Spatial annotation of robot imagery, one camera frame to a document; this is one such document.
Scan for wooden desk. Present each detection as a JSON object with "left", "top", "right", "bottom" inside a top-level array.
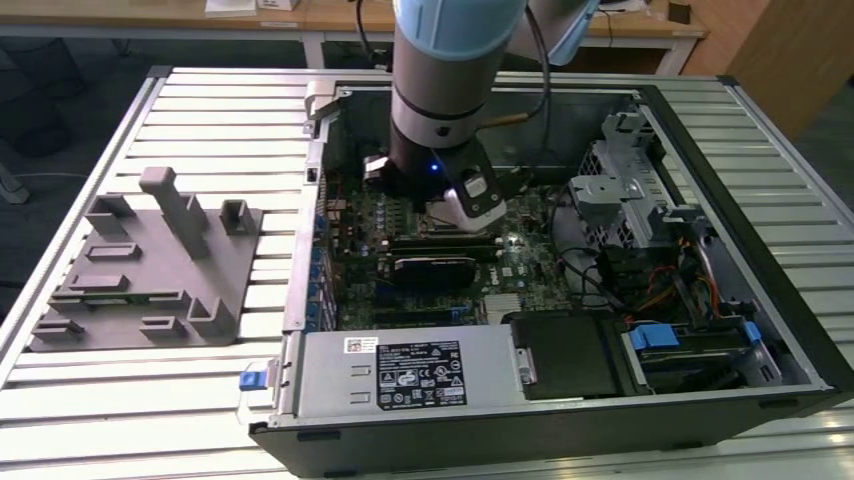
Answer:
[{"left": 0, "top": 0, "right": 712, "bottom": 71}]

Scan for white cardboard box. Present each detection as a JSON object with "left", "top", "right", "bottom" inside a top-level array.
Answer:
[{"left": 203, "top": 0, "right": 259, "bottom": 19}]

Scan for blue release latch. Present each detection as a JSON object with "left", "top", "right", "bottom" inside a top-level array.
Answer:
[{"left": 237, "top": 364, "right": 267, "bottom": 392}]

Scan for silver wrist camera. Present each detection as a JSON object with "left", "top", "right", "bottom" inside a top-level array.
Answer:
[
  {"left": 443, "top": 167, "right": 507, "bottom": 234},
  {"left": 361, "top": 154, "right": 392, "bottom": 182}
]

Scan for grey plastic bracket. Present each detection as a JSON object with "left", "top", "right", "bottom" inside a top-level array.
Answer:
[{"left": 650, "top": 203, "right": 712, "bottom": 251}]

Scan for silver metal drive cage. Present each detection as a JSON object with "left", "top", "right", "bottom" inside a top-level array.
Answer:
[{"left": 566, "top": 112, "right": 675, "bottom": 251}]

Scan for black PC case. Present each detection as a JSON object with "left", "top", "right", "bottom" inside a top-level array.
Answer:
[{"left": 245, "top": 74, "right": 854, "bottom": 476}]

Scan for green motherboard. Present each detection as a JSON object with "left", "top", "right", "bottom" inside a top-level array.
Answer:
[{"left": 317, "top": 169, "right": 602, "bottom": 331}]

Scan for orange yellow wire bundle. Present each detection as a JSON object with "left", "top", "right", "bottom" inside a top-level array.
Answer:
[{"left": 626, "top": 264, "right": 726, "bottom": 321}]

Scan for silver power supply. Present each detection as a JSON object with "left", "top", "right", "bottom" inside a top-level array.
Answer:
[{"left": 269, "top": 327, "right": 539, "bottom": 419}]

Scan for CPU socket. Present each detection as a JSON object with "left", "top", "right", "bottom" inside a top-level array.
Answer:
[{"left": 412, "top": 197, "right": 488, "bottom": 237}]

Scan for wooden cabinet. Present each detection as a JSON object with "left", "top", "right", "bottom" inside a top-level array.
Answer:
[{"left": 683, "top": 0, "right": 854, "bottom": 139}]

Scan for black graphics card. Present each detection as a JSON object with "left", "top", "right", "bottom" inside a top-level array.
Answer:
[{"left": 388, "top": 254, "right": 479, "bottom": 294}]

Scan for black office chair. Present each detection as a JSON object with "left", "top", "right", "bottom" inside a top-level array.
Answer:
[{"left": 0, "top": 37, "right": 88, "bottom": 159}]

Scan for grey parts rack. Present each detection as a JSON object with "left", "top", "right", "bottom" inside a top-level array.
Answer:
[{"left": 25, "top": 167, "right": 265, "bottom": 354}]

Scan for silver chipset heatsink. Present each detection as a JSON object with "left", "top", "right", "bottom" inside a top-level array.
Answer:
[{"left": 483, "top": 294, "right": 526, "bottom": 321}]

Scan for black plastic shroud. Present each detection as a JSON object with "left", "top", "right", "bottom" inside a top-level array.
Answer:
[{"left": 503, "top": 309, "right": 632, "bottom": 401}]

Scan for RAM slot white latches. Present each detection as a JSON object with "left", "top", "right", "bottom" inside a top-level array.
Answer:
[
  {"left": 389, "top": 250, "right": 502, "bottom": 261},
  {"left": 388, "top": 241, "right": 500, "bottom": 251}
]

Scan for hard disk in blue carrier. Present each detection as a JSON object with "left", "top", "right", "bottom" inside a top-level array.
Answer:
[{"left": 623, "top": 319, "right": 786, "bottom": 399}]

